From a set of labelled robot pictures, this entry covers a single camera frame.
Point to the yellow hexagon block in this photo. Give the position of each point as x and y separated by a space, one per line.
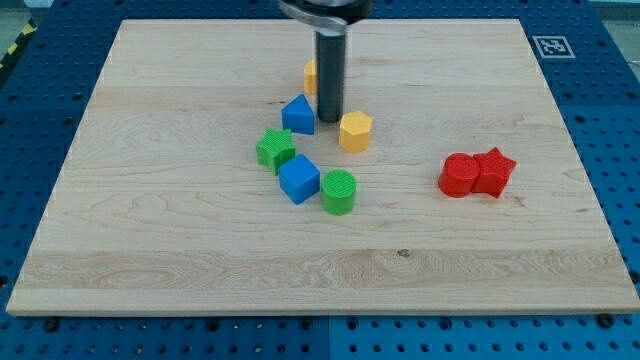
355 129

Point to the wooden board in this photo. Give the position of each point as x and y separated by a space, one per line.
161 208

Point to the green cylinder block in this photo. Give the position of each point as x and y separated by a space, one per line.
338 192

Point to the blue triangle block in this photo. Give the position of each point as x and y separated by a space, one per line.
298 116

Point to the white fiducial marker tag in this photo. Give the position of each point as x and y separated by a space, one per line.
553 47

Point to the blue cube block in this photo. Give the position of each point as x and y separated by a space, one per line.
299 179

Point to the yellow block behind tool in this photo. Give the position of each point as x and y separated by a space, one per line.
310 77

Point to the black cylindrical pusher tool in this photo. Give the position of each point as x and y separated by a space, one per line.
330 67

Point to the green star block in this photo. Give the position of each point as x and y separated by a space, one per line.
275 148

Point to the red cylinder block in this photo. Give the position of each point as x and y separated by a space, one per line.
459 174

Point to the red star block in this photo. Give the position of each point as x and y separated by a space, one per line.
494 174

